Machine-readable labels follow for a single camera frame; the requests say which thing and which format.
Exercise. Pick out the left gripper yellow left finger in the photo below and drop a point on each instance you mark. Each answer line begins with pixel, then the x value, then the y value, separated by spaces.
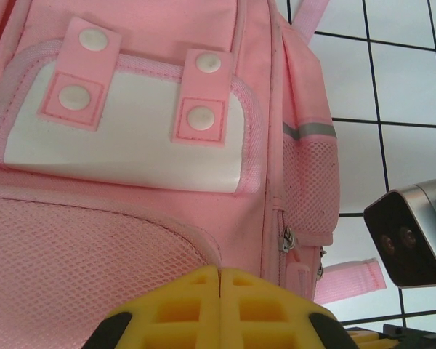
pixel 181 312

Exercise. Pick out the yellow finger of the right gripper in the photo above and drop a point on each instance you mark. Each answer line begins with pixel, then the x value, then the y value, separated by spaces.
pixel 370 336

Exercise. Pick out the pink backpack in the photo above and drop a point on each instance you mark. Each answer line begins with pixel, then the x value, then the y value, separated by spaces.
pixel 131 236

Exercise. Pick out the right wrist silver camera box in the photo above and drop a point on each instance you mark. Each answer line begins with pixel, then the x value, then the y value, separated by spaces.
pixel 403 236

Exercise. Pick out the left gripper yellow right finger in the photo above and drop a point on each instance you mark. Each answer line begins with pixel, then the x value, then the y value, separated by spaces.
pixel 261 312

